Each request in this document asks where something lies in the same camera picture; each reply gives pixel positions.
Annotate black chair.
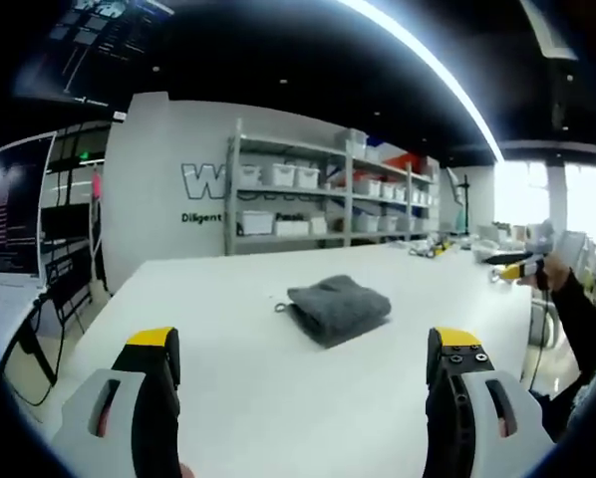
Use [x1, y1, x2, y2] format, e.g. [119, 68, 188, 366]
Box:
[37, 238, 96, 345]

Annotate person's right hand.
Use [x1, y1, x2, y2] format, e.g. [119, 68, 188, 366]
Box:
[544, 252, 576, 294]

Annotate grey towel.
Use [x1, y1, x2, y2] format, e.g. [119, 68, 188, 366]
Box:
[274, 274, 394, 351]

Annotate rows of white storage bins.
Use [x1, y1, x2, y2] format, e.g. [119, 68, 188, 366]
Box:
[238, 127, 440, 237]

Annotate computer monitor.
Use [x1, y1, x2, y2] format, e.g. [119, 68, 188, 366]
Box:
[0, 130, 59, 291]

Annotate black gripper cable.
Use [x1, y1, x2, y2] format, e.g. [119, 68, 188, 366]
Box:
[528, 287, 559, 395]

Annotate black monitor cable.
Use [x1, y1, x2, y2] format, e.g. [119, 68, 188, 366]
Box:
[0, 291, 68, 407]

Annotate white chair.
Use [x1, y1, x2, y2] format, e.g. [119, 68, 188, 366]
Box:
[528, 297, 569, 353]

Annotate long ceiling light strip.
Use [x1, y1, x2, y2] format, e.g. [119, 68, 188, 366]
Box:
[335, 0, 503, 163]

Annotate small yellow and black parts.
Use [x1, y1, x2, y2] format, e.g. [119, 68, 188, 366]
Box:
[408, 237, 459, 259]

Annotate grey metal shelving unit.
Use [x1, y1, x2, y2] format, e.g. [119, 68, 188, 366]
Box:
[224, 118, 443, 256]

